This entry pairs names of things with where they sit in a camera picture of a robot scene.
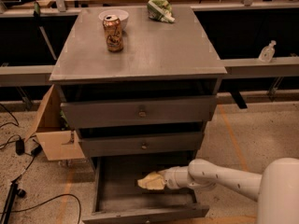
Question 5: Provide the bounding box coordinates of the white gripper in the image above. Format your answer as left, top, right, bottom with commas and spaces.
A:
145, 166, 189, 190

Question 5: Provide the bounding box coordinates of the yellow sponge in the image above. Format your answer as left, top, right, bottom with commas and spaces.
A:
136, 171, 166, 191

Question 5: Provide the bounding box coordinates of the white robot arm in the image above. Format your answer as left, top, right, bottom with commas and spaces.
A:
137, 158, 299, 224

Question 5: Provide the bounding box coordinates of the grey bottom drawer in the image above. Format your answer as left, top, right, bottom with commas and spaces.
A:
82, 151, 209, 224

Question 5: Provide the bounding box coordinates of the grey drawer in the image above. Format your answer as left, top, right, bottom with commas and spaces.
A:
79, 132, 203, 157
61, 95, 217, 129
82, 151, 209, 224

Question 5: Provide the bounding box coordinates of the grey top drawer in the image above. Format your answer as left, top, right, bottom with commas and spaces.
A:
61, 95, 217, 129

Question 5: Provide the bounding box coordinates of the grey middle drawer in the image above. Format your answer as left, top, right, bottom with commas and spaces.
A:
79, 132, 203, 157

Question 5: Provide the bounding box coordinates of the grey drawer cabinet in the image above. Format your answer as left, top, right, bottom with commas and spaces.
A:
49, 5, 228, 224

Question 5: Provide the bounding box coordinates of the cardboard box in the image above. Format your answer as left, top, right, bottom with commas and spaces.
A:
24, 86, 85, 161

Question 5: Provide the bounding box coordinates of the black power adapter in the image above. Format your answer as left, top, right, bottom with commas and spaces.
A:
16, 139, 25, 156

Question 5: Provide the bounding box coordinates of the black stand base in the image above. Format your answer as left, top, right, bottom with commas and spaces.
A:
0, 182, 26, 224

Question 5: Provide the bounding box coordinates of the gold soda can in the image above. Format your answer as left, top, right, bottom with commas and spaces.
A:
103, 14, 123, 52

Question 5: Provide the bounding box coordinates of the clear plastic bottle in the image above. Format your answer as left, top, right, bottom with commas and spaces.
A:
259, 40, 277, 63

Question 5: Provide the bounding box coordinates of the green white chip bag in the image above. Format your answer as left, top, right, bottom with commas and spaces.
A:
147, 0, 175, 23

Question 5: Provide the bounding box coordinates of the black floor cable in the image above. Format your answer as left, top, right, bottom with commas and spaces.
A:
0, 193, 82, 224

